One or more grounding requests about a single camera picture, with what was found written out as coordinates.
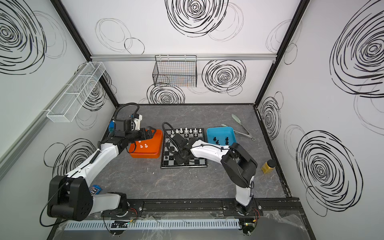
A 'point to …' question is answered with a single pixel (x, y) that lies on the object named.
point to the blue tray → (222, 135)
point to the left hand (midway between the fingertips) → (150, 130)
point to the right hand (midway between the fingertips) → (177, 159)
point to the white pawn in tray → (146, 146)
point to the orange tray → (149, 148)
